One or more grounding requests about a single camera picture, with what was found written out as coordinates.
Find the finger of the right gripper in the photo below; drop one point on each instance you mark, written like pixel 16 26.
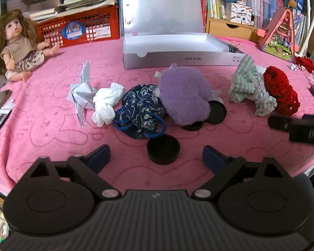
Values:
pixel 280 123
pixel 308 117

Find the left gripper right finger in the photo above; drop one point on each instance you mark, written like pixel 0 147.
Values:
pixel 224 169

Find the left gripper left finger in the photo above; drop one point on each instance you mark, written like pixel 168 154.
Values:
pixel 86 171

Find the red knitted scrunchie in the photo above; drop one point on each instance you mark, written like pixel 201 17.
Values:
pixel 277 84

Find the black round puck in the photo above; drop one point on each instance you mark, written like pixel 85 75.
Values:
pixel 163 150
pixel 196 126
pixel 218 112

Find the green checkered scrunchie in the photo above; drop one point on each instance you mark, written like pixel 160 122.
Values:
pixel 248 83

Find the black round puck front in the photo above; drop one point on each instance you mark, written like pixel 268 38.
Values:
pixel 163 150

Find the white tissue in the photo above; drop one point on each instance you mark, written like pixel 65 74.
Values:
pixel 105 99

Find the white paper crane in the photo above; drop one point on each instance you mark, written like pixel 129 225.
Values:
pixel 82 94

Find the navy floral scrunchie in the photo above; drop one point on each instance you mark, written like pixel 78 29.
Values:
pixel 141 115

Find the small crumpled paper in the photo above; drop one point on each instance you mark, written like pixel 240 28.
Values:
pixel 293 67

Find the pink bunny print blanket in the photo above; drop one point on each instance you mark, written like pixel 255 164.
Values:
pixel 43 123

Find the pink triangular miniature house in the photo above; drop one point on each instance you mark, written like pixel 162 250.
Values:
pixel 277 38

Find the black binder clips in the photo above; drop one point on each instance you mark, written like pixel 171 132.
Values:
pixel 234 46

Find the wooden drawer organizer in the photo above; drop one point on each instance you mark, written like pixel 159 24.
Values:
pixel 223 28

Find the small white patterned box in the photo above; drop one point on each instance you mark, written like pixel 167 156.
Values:
pixel 237 13

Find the brown haired baby doll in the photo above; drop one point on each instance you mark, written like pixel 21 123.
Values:
pixel 20 51

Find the red plastic crate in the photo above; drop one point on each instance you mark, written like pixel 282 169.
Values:
pixel 97 24

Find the translucent plastic file box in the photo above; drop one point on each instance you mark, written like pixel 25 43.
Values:
pixel 159 33

